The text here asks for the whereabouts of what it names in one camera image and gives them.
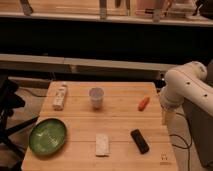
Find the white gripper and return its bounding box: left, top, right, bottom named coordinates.
left=162, top=107, right=175, bottom=125

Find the black eraser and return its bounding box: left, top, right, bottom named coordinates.
left=131, top=129, right=149, bottom=154

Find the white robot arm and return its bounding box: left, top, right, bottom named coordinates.
left=159, top=61, right=213, bottom=125

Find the white plastic cup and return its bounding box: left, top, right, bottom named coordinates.
left=89, top=87, right=104, bottom=109

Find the green plate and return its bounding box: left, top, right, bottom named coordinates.
left=29, top=118, right=67, bottom=156

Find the black office chair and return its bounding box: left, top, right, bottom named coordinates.
left=0, top=75, right=37, bottom=171

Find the black cable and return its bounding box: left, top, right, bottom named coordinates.
left=169, top=112, right=194, bottom=171

